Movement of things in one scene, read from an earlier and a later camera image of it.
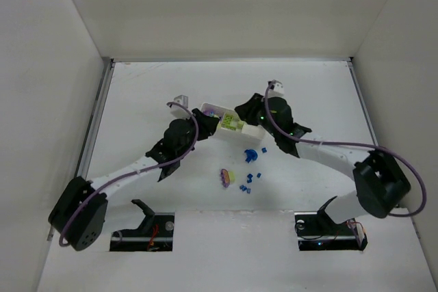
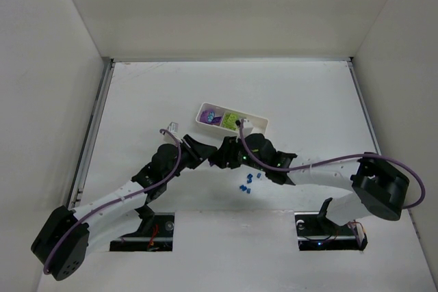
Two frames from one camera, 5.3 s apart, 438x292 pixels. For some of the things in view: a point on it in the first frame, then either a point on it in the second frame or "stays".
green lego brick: [230, 121] stays
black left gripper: [206, 122] to [191, 150]
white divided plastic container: [230, 123] stays
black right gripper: [252, 110] to [228, 153]
